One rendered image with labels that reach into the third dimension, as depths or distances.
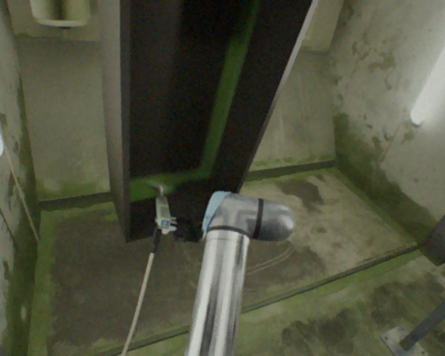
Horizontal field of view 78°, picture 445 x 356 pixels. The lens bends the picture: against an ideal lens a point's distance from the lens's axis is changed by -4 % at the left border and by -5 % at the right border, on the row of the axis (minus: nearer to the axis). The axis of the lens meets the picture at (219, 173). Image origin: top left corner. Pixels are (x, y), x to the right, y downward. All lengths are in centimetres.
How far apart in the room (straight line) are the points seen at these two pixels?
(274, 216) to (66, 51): 200
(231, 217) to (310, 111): 236
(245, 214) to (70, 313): 131
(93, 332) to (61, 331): 16
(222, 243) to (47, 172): 177
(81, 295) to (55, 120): 119
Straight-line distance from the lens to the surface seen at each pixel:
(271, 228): 77
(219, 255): 71
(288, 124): 283
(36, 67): 241
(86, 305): 185
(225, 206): 76
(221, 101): 152
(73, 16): 204
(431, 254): 279
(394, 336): 216
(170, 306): 178
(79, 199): 231
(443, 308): 186
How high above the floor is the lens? 160
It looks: 35 degrees down
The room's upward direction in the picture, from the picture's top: 9 degrees clockwise
